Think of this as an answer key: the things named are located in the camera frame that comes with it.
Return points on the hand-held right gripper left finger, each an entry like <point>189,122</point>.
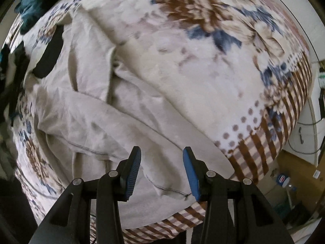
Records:
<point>132,178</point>

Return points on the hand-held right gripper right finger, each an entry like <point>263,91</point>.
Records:
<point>190,175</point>

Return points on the beige garment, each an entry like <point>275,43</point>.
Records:
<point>101,122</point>

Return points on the plastic bottle with blue label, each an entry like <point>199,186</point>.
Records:
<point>284,180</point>

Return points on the cardboard box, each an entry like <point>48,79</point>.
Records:
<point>302,172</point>

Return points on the floral printed blanket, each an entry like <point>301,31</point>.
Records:
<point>190,56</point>

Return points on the black patterned knit garment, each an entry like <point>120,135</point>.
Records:
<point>14,68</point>

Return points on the teal cloth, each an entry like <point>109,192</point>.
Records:
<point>33,5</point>

